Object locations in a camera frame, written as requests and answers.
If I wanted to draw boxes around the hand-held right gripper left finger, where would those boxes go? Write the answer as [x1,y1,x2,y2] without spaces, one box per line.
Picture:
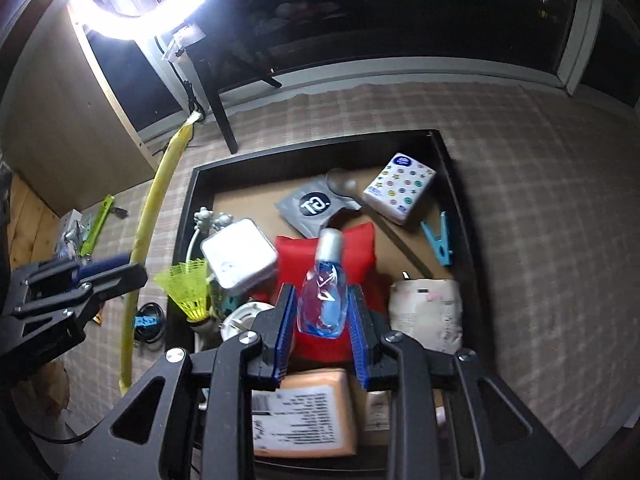
[60,282,298,480]

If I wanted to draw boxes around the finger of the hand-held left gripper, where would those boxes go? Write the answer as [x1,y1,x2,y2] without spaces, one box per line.
[14,263,149,334]
[11,253,131,307]

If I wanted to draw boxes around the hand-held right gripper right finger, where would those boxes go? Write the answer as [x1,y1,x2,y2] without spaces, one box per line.
[347,284,583,480]

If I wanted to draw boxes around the blue bottle with silver cap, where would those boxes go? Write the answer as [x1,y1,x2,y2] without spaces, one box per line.
[296,228,352,337]

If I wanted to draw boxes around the white plug-in repellent device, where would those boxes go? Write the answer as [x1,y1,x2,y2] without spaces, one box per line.
[219,301,276,346]

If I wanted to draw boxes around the yellow shuttlecock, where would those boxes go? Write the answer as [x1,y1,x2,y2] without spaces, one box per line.
[154,258,216,336]

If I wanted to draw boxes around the yellow ribbon strip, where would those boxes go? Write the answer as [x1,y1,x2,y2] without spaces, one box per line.
[117,112,206,396]

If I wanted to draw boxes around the silver metal tin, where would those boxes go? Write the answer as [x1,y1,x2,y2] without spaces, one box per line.
[200,218,279,292]

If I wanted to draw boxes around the white cable bundle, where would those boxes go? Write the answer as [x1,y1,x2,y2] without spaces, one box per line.
[187,206,236,261]

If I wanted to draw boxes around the blue clothespin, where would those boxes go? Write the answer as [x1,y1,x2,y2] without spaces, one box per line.
[420,211,456,267]

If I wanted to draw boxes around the grey sachet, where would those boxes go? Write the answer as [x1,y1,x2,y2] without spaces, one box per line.
[274,175,362,239]

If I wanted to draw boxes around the dotted white tissue pack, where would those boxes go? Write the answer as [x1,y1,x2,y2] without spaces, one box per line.
[361,152,438,226]

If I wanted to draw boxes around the metal spoon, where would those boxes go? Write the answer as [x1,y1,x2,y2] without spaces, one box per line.
[326,167,434,281]

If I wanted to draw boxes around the black tray container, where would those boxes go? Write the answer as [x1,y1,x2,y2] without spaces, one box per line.
[162,129,506,480]

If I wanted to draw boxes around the green strip packet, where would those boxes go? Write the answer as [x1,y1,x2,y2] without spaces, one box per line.
[79,195,116,256]

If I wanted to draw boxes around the white carton box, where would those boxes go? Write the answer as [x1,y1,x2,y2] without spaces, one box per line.
[55,210,96,261]

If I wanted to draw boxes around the white crumpled parcel bag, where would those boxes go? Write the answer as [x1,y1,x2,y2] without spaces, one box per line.
[389,278,464,355]

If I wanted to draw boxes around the red fabric pouch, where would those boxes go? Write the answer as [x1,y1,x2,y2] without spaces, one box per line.
[250,222,396,361]

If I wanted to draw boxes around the orange box with label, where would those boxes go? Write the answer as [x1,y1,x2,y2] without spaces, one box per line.
[250,367,362,459]

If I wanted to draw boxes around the small pale bottle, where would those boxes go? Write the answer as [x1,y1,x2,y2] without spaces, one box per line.
[362,389,394,434]

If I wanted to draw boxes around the wooden board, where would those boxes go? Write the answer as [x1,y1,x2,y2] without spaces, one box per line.
[5,170,67,271]

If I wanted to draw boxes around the large cardboard box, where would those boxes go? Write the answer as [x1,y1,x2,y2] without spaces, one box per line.
[0,10,162,211]

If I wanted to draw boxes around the black table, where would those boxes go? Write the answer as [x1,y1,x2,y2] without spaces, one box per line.
[190,35,284,155]

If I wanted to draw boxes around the coiled black cable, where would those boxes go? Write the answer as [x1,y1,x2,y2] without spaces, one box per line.
[132,302,169,346]

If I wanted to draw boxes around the black ring light stand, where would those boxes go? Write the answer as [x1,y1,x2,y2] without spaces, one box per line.
[137,0,202,112]

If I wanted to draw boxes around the white ring light clamp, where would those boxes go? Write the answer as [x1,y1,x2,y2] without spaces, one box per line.
[164,24,206,61]

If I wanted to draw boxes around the grey window frame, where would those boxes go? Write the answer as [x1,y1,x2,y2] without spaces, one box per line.
[220,0,640,111]

